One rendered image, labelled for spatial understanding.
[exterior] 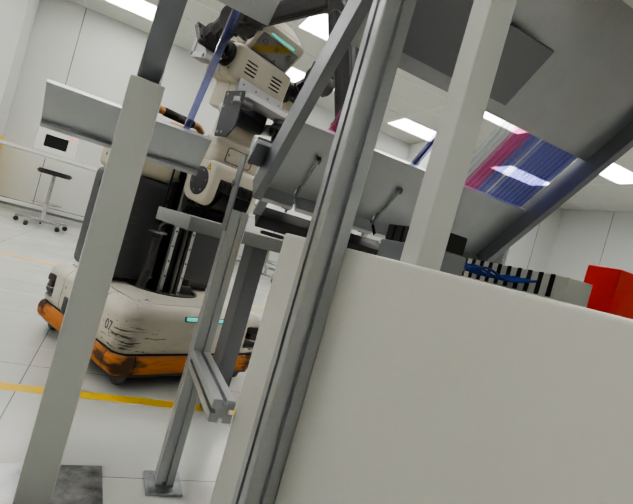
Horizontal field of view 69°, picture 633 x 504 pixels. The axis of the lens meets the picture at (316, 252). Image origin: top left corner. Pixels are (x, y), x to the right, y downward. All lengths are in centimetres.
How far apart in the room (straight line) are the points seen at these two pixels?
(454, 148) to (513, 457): 28
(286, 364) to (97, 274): 47
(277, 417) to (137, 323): 102
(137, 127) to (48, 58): 702
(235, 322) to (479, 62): 117
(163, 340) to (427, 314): 130
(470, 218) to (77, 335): 94
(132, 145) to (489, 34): 63
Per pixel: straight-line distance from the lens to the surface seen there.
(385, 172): 108
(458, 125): 48
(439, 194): 46
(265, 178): 100
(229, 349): 152
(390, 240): 76
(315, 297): 56
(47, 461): 104
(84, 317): 93
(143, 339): 159
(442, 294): 40
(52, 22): 803
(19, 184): 776
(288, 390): 59
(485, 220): 129
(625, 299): 155
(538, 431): 32
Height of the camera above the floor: 61
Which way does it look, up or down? 1 degrees down
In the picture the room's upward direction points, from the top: 16 degrees clockwise
